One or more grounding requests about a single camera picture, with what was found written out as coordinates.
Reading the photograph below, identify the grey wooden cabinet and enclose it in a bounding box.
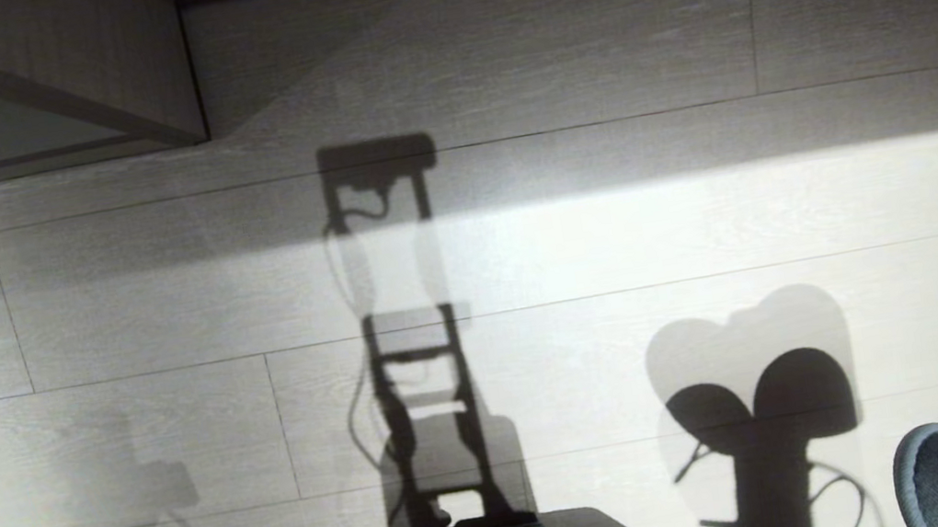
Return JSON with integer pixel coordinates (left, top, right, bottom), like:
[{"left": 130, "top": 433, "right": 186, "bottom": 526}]
[{"left": 0, "top": 0, "right": 213, "bottom": 192}]

